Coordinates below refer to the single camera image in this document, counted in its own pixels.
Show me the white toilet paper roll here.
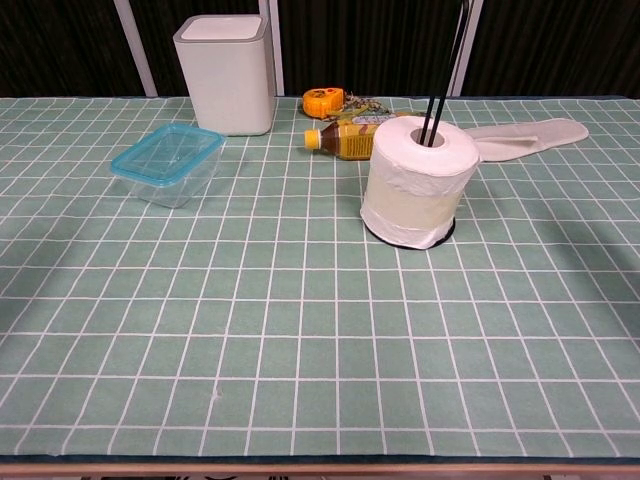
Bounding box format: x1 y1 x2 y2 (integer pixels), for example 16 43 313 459
359 113 482 251

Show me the green checked tablecloth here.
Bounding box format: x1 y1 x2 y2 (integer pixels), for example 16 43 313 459
0 94 640 459

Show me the tea bottle with yellow cap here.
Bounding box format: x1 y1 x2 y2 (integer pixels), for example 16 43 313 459
303 118 396 162

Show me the orange tape measure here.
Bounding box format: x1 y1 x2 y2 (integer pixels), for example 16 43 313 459
302 86 347 120

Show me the patterned snack packet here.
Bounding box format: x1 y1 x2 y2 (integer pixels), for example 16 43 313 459
342 90 401 121

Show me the clear container with blue lid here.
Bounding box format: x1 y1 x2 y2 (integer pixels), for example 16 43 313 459
109 123 226 210

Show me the white square trash bin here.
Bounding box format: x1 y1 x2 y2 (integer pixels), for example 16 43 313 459
172 13 277 137

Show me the white slipper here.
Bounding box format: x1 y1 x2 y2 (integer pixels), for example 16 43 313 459
464 117 590 164

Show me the black curtain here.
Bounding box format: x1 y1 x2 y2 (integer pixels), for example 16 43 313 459
0 0 640 99

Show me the black wire roll holder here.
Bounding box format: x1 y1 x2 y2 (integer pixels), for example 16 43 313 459
367 0 474 250

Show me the white frame post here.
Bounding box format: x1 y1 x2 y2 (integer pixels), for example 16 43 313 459
446 0 485 96
259 0 287 96
112 0 159 97

